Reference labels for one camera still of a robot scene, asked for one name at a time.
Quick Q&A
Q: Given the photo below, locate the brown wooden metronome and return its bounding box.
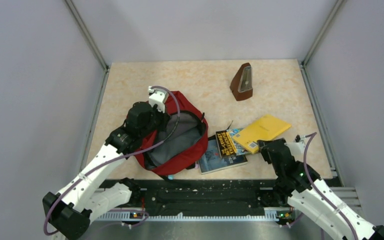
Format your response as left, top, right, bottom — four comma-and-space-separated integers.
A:
229, 62, 253, 102

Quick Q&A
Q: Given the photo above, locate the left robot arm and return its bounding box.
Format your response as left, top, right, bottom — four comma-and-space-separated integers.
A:
42, 99, 170, 240

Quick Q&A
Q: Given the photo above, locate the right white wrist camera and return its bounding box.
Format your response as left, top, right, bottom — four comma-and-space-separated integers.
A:
284, 135, 309, 157

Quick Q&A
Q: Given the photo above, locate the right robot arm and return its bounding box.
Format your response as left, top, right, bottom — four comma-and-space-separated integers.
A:
257, 134, 384, 240

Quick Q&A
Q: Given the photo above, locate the purple cable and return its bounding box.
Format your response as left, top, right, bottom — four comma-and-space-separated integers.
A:
42, 85, 181, 237
302, 132, 360, 240

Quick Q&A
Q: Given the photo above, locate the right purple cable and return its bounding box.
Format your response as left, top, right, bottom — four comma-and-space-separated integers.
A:
302, 132, 360, 240

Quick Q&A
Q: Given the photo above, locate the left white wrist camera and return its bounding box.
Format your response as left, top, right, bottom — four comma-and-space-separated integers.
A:
148, 86, 169, 113

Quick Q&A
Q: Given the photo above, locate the dark blue hardcover book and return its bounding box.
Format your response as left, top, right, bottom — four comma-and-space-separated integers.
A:
198, 139, 248, 175

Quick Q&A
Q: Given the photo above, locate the colourful treehouse paperback book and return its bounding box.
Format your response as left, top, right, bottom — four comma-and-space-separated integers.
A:
215, 128, 251, 158

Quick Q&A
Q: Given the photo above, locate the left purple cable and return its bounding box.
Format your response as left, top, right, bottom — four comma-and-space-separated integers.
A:
42, 85, 181, 237

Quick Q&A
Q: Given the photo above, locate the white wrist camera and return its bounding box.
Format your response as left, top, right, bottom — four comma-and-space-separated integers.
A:
284, 135, 309, 157
148, 86, 169, 113

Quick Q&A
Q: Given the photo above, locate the yellow notebook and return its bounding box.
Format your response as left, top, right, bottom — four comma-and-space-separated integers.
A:
232, 114, 292, 154

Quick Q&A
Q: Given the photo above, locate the red backpack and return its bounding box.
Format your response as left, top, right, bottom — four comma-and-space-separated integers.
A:
135, 91, 209, 178

